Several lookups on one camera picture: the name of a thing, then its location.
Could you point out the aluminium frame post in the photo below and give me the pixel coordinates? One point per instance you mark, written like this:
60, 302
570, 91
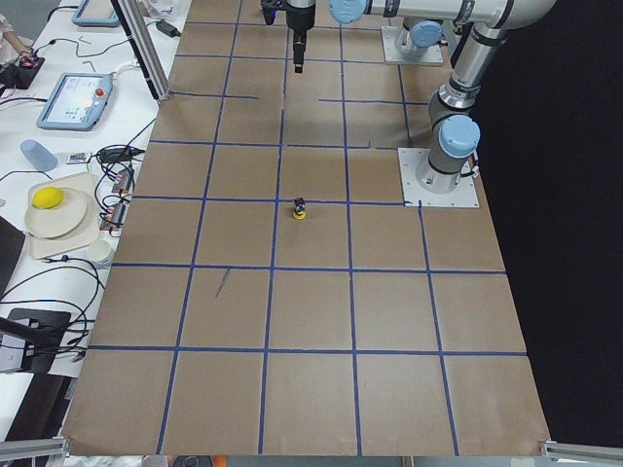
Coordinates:
143, 47

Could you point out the beige rectangular tray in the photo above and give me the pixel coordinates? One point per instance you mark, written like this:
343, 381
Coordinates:
87, 231

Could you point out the black power adapter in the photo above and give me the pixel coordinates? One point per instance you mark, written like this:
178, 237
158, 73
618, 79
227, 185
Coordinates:
167, 29

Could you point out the blue plastic cup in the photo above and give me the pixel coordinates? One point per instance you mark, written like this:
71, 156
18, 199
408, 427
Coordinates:
38, 155

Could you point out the yellow push button switch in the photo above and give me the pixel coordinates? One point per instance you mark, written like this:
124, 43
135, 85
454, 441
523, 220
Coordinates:
299, 210

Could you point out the beige round plate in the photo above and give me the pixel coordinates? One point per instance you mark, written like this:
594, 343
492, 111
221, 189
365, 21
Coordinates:
51, 223

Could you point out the yellow lemon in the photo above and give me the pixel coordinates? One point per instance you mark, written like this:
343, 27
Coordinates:
47, 198

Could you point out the blue teach pendant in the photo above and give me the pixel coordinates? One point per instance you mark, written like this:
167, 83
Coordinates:
95, 13
76, 102

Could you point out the black camera stand base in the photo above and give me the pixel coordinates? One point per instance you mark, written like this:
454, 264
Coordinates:
30, 339

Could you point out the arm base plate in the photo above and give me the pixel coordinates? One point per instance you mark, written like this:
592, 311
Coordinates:
423, 186
400, 49

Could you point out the near blue teach pendant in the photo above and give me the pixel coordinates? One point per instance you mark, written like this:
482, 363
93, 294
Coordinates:
76, 102

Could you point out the brown paper table cover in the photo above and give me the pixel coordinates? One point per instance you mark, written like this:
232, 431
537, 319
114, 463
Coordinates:
368, 328

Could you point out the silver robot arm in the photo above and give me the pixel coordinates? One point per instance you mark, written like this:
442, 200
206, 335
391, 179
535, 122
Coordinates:
456, 135
416, 41

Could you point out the white paper cup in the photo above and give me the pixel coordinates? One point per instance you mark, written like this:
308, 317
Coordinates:
101, 254

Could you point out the far blue teach pendant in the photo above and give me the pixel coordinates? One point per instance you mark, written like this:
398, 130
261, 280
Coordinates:
95, 13

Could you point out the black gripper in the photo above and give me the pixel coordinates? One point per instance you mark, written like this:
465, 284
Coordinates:
299, 20

